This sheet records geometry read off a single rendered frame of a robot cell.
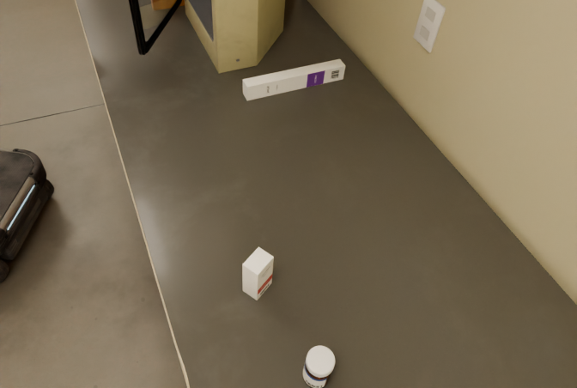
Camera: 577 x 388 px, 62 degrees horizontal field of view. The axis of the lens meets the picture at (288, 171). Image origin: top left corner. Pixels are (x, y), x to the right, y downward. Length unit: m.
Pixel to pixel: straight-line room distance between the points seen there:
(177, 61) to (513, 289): 0.98
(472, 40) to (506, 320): 0.56
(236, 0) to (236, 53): 0.15
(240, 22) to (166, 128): 0.33
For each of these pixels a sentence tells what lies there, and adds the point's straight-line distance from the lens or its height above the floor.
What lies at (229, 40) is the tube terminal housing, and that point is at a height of 1.03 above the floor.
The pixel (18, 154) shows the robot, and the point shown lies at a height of 0.24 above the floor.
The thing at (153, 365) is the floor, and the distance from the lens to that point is 1.88.
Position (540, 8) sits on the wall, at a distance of 0.99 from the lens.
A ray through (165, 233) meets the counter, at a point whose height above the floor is 0.94.
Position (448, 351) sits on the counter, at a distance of 0.91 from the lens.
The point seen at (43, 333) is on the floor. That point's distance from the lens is 2.03.
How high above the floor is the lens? 1.73
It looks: 48 degrees down
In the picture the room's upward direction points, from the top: 6 degrees clockwise
